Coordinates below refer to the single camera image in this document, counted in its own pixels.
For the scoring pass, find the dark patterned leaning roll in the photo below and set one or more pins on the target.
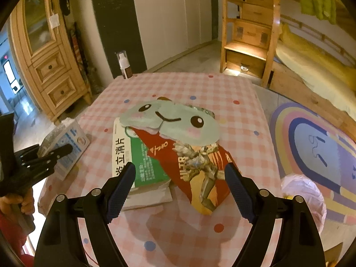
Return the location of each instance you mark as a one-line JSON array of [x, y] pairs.
[[83, 61]]

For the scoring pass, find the red figure print packet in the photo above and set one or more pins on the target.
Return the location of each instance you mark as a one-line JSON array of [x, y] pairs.
[[205, 172]]

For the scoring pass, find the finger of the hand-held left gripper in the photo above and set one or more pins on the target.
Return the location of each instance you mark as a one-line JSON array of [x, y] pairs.
[[59, 150], [27, 150]]

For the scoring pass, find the green white medicine box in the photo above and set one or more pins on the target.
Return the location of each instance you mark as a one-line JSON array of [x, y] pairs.
[[139, 158]]

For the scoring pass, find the wooden bunk bed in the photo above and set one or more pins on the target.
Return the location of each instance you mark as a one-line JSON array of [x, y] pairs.
[[306, 94]]

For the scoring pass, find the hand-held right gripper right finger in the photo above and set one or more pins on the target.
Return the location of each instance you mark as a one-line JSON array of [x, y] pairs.
[[239, 196]]

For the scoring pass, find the cardboard box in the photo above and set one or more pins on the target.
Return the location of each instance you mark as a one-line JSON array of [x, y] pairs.
[[333, 256]]

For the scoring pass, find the black chalkboard panel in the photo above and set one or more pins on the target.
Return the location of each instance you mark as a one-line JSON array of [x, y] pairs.
[[116, 19]]

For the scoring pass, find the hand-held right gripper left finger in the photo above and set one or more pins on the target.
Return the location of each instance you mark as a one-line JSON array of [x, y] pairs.
[[122, 190]]

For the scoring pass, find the person's left forearm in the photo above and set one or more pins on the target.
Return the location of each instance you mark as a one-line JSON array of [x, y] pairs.
[[8, 239]]

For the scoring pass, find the person's left hand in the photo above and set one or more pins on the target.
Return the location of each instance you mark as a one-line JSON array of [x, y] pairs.
[[25, 204]]

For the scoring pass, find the yellow blanket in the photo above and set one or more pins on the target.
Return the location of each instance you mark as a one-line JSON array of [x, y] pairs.
[[311, 47]]

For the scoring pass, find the brown white spray bottle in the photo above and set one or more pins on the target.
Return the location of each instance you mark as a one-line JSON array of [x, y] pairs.
[[125, 66]]

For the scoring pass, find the wooden glass door cabinet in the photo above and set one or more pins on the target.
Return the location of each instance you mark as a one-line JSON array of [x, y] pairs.
[[52, 66]]

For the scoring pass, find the blue white carton box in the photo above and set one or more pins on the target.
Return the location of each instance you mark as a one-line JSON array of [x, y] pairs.
[[76, 141]]

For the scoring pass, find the pink checked tablecloth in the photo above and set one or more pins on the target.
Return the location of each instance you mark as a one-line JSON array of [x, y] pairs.
[[172, 94]]

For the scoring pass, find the cream mattress sheet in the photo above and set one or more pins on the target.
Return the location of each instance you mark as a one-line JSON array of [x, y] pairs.
[[314, 75]]

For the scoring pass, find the rainbow oval rug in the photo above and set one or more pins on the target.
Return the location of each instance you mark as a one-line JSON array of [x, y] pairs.
[[314, 155]]

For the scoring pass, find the white paper tag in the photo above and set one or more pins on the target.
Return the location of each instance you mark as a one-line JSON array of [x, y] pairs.
[[53, 21]]

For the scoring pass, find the green bunny face packet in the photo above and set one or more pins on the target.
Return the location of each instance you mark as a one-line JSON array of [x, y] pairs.
[[172, 119]]

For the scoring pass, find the wooden stair drawer unit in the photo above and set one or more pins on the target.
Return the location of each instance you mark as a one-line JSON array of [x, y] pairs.
[[247, 33]]

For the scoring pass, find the white wardrobe with round holes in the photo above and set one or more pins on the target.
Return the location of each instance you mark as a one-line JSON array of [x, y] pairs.
[[172, 19]]

